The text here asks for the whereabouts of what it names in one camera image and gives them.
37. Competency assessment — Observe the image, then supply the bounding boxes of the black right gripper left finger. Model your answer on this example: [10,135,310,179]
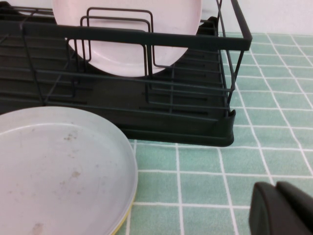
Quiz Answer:
[248,182,313,235]

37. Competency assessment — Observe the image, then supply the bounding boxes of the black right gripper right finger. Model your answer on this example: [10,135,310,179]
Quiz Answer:
[276,181,313,209]

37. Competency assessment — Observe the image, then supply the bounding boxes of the grey round plate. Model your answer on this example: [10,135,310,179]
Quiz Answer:
[0,106,139,235]

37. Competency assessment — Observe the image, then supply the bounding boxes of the white round plate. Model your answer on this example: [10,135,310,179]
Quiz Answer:
[107,168,139,235]

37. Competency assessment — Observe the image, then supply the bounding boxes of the pink round plate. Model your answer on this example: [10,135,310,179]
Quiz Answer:
[51,0,203,78]

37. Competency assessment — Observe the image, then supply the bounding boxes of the green checked tablecloth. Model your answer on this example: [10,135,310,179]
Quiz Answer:
[113,32,313,235]

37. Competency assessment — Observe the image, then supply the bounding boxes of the black plastic drain tray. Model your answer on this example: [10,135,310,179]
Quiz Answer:
[0,1,237,148]

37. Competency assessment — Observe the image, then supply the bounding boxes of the black wire dish rack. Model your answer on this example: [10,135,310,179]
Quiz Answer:
[0,0,253,123]

